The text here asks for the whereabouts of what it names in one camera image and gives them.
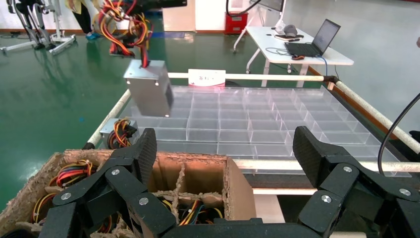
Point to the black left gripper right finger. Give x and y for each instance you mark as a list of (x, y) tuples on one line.
[(331, 174)]

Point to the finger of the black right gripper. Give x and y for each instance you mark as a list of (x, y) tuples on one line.
[(164, 2)]

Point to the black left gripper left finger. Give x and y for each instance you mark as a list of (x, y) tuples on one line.
[(115, 184)]

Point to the white board panel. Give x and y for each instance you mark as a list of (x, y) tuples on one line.
[(178, 18)]

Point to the black pipe corner joint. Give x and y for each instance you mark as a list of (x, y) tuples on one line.
[(331, 78), (88, 146)]

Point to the red cabinet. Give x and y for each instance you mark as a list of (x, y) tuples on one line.
[(238, 24)]

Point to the person in yellow top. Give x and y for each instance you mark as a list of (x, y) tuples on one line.
[(82, 19)]

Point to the white label card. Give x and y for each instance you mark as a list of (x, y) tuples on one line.
[(206, 78)]

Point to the brown cardboard divider box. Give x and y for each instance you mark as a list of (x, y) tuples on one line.
[(239, 193)]

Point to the clear plastic divider tray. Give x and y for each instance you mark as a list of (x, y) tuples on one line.
[(246, 124)]

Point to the white desk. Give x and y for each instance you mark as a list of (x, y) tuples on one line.
[(279, 49)]

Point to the grey cap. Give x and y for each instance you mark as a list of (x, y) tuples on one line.
[(290, 30)]

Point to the black laptop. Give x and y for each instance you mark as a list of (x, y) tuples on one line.
[(325, 36)]

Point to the white padded frame pipe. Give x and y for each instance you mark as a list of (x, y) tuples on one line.
[(262, 77), (269, 165), (111, 115), (377, 116)]

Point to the white wheeled stand frame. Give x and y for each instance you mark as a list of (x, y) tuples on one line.
[(62, 44), (19, 46)]

